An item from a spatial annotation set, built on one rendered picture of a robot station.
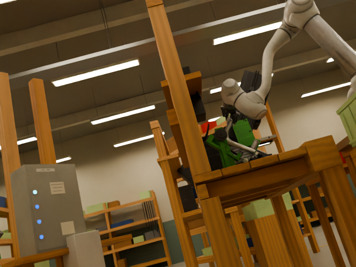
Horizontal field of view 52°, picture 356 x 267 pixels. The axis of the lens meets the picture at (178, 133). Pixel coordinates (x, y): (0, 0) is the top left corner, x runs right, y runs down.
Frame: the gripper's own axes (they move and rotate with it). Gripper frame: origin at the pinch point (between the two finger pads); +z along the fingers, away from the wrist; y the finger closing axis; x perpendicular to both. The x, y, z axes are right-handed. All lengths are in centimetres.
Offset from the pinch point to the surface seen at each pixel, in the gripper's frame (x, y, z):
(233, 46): -429, 237, 453
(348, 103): 12, -60, -78
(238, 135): 1.3, -6.6, 10.4
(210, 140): 25.5, -1.0, -16.7
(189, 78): 1.5, 27.1, -30.9
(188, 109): 32, 6, -52
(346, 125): 15, -63, -67
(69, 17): -159, 400, 200
